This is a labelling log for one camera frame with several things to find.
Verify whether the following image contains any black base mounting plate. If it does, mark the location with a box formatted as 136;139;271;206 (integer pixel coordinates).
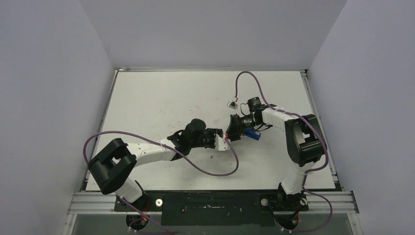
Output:
132;189;309;226

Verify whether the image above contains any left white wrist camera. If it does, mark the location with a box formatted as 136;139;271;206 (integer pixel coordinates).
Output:
214;134;230;151

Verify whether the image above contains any aluminium frame rail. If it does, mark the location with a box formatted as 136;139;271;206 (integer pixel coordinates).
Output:
68;191;359;214

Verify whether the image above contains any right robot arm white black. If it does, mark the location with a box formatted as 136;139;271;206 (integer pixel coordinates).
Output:
226;97;329;210

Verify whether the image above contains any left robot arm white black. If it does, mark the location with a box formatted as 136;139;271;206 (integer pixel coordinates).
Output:
88;118;230;211

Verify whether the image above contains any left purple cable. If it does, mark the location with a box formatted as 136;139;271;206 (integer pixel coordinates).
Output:
82;130;240;235

